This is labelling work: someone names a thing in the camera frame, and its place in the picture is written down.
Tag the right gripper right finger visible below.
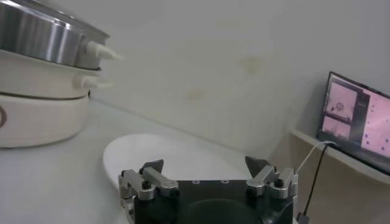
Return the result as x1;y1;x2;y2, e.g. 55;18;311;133
244;155;299;200

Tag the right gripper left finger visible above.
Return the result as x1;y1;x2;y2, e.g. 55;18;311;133
118;158;180;202

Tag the round white plate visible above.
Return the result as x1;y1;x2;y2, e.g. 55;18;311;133
102;133;254;195

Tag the grey laptop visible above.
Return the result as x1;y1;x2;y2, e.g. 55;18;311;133
316;71;390;177

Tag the cream electric cooking pot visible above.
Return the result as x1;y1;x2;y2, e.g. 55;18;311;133
0;48;113;149

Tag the black laptop cable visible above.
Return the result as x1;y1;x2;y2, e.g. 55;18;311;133
303;142;332;215

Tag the white laptop cable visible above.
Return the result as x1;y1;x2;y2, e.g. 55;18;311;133
296;139;338;175

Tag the black inline cable adapter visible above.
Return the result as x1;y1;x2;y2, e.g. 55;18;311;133
296;212;311;224

